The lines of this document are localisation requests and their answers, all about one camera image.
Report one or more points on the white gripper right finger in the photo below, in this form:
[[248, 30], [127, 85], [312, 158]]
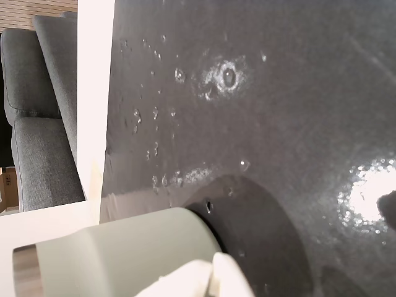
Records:
[[230, 275]]

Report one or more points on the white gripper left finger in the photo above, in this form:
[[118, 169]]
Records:
[[179, 281]]

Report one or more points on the black glossy mat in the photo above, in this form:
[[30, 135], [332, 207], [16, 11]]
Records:
[[278, 123]]

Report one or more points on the cardboard box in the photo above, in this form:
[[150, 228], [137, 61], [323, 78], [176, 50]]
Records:
[[7, 188]]

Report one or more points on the grey fabric sofa seat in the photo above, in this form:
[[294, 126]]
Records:
[[34, 148]]

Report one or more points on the grey fabric sofa cushion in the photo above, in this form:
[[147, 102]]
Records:
[[60, 62]]

